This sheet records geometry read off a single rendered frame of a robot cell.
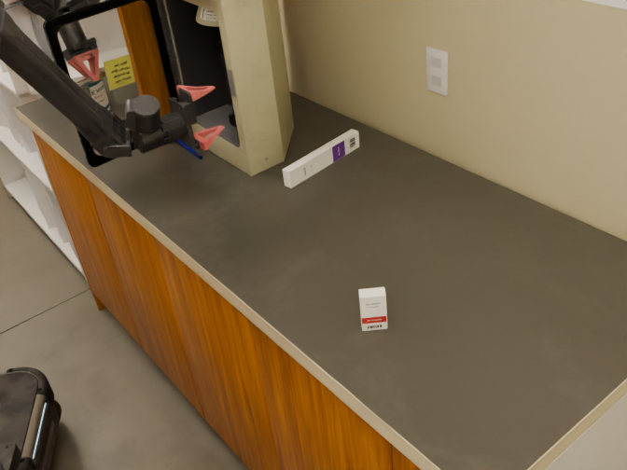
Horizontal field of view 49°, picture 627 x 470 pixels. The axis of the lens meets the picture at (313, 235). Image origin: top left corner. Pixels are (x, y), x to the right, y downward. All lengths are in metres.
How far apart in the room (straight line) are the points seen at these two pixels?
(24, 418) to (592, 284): 1.71
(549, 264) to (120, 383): 1.72
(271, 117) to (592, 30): 0.79
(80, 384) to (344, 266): 1.52
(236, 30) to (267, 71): 0.14
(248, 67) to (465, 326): 0.82
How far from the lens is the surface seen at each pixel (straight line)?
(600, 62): 1.52
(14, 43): 1.35
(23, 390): 2.49
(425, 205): 1.67
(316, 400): 1.45
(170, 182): 1.90
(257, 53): 1.75
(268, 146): 1.85
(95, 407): 2.67
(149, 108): 1.47
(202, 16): 1.81
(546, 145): 1.66
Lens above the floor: 1.86
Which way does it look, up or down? 35 degrees down
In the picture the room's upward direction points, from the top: 7 degrees counter-clockwise
